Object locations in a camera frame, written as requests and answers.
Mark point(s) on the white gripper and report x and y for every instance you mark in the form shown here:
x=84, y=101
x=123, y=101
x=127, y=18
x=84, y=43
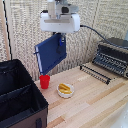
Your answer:
x=60, y=23

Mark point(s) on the dark blue book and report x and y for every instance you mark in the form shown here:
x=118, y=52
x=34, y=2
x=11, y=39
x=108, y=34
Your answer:
x=50, y=54

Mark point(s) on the red plastic cup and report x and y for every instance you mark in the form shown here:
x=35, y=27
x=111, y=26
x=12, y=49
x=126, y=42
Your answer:
x=44, y=81

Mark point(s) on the yellow food pieces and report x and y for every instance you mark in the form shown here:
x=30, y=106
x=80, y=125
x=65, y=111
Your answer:
x=65, y=88

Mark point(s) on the white bowl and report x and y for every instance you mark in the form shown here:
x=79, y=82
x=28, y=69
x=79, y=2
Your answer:
x=65, y=91

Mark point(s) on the black toaster oven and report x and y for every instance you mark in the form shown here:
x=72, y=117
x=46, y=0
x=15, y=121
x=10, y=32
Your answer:
x=112, y=55

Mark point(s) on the black fabric storage box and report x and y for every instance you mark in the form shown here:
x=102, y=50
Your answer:
x=18, y=96

